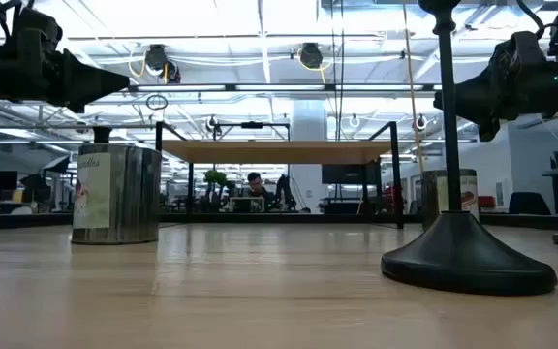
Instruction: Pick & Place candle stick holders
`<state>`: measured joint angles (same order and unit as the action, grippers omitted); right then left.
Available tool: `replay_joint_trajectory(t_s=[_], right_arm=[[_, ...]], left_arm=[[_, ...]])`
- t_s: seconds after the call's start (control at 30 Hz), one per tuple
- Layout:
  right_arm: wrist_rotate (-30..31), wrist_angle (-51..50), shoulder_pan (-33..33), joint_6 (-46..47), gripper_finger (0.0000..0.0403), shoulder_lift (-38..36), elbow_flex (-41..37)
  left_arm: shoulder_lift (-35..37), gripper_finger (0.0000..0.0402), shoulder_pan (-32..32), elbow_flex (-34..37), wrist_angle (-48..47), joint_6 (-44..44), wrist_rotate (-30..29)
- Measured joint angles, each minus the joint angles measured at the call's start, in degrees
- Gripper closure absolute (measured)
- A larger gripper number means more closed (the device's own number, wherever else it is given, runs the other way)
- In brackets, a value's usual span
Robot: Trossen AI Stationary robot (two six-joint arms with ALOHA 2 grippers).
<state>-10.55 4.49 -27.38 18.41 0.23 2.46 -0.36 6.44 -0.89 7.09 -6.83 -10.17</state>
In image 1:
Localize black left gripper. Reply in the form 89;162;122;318
0;28;131;114

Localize silver labelled candle tin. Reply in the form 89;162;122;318
70;143;163;245
420;168;480;230

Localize dark office chair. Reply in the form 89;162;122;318
507;191;552;216

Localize green potted plant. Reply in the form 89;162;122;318
203;169;229;189

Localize white building column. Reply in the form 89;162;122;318
290;99;329;214

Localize person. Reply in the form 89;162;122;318
244;171;276;212

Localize long overhead light bar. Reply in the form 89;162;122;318
127;82;443;94

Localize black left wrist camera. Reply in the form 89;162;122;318
12;5;65;49

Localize black ceiling cord reel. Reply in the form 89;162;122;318
142;43;182;85
298;42;326;71

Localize yellow hanging cord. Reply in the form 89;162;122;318
401;0;428;175

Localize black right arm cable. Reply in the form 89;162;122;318
515;0;551;41

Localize large dark wall screen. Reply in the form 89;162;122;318
321;163;383;186

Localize black hanging cables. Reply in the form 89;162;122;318
328;0;346;142

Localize wooden shelf with black frame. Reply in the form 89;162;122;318
151;120;405;230

